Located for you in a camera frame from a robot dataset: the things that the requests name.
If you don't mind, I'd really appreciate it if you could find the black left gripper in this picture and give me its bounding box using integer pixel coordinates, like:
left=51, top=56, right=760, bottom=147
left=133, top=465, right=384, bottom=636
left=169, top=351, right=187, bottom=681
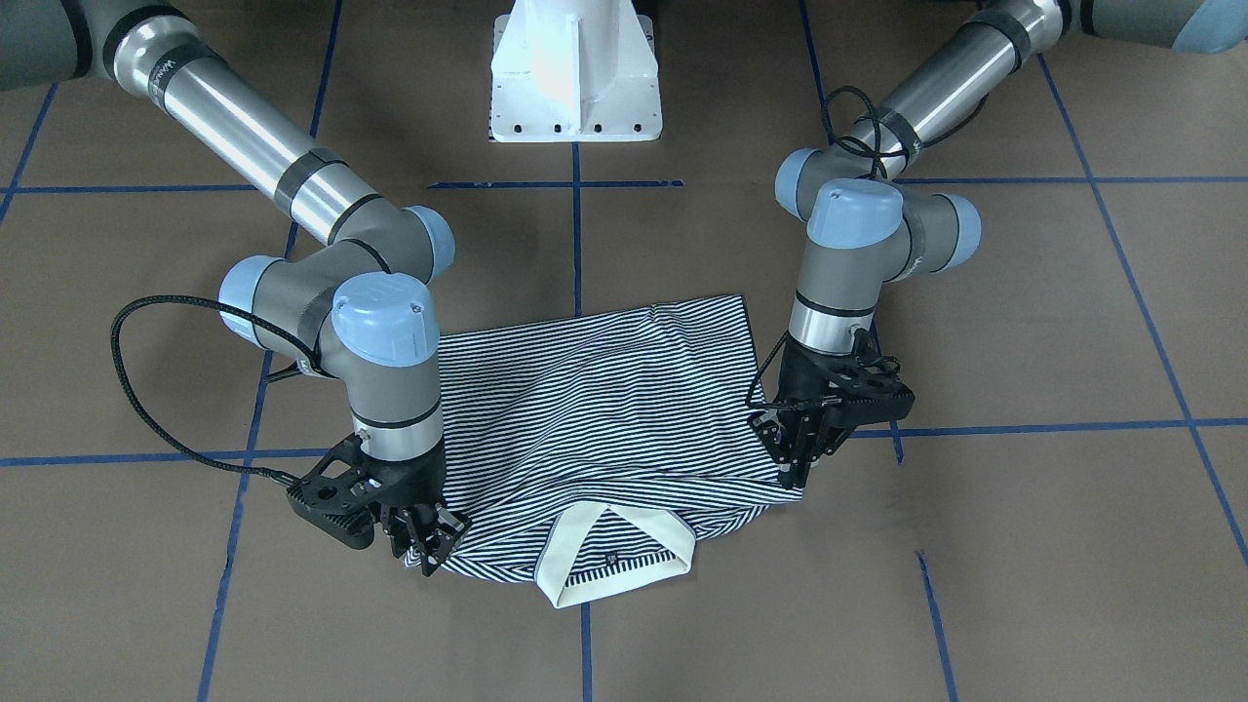
left=749, top=334, right=869, bottom=488

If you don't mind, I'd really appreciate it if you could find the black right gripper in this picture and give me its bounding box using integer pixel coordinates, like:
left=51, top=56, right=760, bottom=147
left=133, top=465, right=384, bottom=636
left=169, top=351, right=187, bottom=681
left=354, top=448, right=470, bottom=576

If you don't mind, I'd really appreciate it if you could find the striped polo shirt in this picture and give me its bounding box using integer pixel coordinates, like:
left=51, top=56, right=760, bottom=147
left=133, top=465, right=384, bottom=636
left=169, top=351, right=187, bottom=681
left=441, top=294, right=802, bottom=608

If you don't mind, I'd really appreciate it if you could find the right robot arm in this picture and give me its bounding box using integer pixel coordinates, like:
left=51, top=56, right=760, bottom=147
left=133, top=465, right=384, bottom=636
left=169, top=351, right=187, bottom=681
left=2, top=1, right=470, bottom=576

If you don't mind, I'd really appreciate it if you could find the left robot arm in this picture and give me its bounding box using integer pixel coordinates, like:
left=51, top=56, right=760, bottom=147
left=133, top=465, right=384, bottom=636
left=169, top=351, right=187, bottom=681
left=748, top=1, right=1246, bottom=488

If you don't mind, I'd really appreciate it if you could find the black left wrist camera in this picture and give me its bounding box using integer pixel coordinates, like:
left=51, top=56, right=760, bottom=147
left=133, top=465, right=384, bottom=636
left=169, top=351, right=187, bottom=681
left=827, top=353, right=917, bottom=428

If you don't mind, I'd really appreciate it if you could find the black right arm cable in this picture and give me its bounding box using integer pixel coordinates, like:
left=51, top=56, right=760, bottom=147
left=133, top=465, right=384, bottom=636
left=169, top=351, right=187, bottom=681
left=110, top=295, right=337, bottom=487

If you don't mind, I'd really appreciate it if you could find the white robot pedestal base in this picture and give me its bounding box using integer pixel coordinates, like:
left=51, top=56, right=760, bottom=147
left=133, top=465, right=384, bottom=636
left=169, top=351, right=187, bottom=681
left=487, top=1, right=664, bottom=142

